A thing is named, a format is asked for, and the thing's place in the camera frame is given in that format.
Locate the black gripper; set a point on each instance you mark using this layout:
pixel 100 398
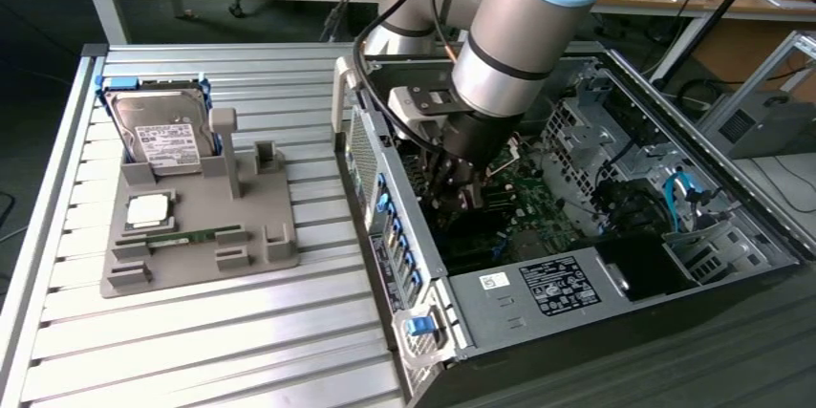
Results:
pixel 478 140

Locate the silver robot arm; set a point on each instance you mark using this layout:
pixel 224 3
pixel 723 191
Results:
pixel 523 21

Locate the metal socket cover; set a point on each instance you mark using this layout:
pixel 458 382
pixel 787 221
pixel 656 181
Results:
pixel 510 159

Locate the green motherboard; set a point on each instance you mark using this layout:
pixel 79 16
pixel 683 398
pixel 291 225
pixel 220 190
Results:
pixel 542 207

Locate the silver chipset heat sink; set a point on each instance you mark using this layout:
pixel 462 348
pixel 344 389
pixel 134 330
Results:
pixel 532 243

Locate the grey power supply unit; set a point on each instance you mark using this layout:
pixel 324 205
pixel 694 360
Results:
pixel 504 317

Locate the grey parts rack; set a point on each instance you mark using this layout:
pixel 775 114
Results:
pixel 255 217

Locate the blue case latch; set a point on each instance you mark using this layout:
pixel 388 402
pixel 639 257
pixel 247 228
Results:
pixel 420 326

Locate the black stand pole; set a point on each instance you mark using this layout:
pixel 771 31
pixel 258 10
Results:
pixel 714 21

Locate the grey metal cabinet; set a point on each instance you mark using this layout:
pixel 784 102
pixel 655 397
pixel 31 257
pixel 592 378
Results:
pixel 771 131

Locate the silver hard disk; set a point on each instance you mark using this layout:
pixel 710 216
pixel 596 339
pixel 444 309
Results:
pixel 159 126

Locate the green ram stick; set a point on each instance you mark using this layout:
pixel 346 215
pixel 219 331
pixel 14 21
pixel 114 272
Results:
pixel 182 237

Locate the open pc case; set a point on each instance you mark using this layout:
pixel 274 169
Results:
pixel 734 312

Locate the silver cpu chip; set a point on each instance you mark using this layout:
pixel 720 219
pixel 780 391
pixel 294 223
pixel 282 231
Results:
pixel 148 212

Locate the blue disk carrier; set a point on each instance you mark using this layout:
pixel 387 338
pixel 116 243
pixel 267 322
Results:
pixel 122 83

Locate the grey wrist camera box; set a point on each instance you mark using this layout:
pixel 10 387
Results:
pixel 415 104

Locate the aluminium profile frame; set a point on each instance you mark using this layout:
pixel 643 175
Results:
pixel 787 52

